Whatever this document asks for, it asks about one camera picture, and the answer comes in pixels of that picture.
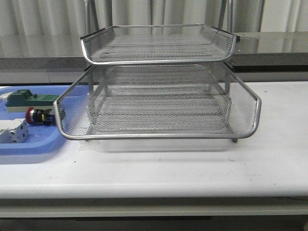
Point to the grey stone counter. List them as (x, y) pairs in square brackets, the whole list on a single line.
[(256, 52)]

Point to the green terminal block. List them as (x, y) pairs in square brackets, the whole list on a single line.
[(21, 100)]

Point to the blue plastic tray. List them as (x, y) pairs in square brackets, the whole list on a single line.
[(41, 138)]

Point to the white circuit breaker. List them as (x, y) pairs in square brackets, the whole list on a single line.
[(13, 131)]

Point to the white curtain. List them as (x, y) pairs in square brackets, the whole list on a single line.
[(67, 17)]

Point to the red emergency push button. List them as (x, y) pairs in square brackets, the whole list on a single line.
[(40, 116)]

